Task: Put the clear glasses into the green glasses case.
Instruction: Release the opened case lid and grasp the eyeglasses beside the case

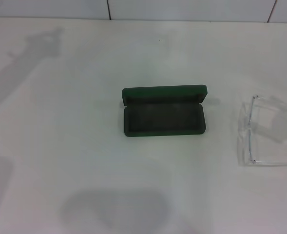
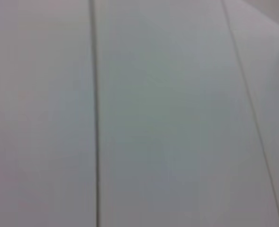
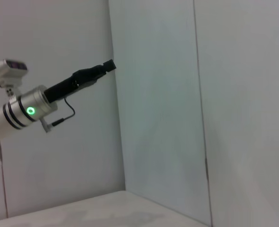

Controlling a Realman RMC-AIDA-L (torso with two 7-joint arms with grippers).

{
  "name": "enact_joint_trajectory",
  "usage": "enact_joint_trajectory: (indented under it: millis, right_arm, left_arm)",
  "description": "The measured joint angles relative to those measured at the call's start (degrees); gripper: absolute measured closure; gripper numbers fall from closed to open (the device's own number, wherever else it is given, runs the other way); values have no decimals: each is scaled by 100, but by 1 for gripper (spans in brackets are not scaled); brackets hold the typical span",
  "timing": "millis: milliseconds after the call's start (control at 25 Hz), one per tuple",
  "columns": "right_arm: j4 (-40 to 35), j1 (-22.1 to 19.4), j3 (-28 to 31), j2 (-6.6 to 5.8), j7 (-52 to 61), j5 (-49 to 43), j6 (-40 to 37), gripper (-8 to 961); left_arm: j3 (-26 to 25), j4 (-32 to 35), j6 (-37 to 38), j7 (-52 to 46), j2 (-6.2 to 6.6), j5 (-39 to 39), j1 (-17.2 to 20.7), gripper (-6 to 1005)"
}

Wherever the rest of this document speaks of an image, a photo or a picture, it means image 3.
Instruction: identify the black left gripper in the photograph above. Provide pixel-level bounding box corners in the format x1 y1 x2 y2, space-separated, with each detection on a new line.
44 59 117 104

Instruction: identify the silver wrist connector socket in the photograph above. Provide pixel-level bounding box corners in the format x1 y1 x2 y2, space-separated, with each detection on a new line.
40 117 54 133

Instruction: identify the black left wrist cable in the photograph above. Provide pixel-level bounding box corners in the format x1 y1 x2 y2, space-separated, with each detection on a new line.
51 97 76 127

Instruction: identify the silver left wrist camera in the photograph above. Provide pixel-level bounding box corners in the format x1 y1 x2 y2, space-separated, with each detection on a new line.
0 59 29 95

